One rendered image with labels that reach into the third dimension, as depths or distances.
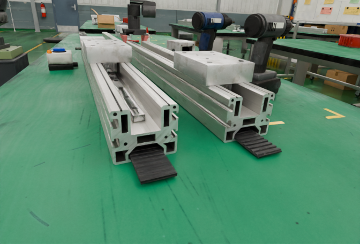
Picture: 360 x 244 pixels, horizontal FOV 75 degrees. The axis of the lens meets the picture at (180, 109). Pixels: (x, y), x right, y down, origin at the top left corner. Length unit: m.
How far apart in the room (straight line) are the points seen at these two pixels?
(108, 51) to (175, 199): 0.43
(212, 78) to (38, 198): 0.32
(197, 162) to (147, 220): 0.13
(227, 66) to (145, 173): 0.25
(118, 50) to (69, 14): 11.45
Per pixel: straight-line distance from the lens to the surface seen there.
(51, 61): 0.95
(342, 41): 2.75
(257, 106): 0.45
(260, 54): 0.67
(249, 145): 0.42
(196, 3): 12.90
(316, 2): 4.04
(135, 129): 0.36
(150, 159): 0.35
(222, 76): 0.46
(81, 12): 12.04
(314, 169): 0.42
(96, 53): 0.63
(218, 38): 3.50
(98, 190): 0.33
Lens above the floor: 0.99
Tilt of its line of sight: 22 degrees down
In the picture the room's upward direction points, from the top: 3 degrees clockwise
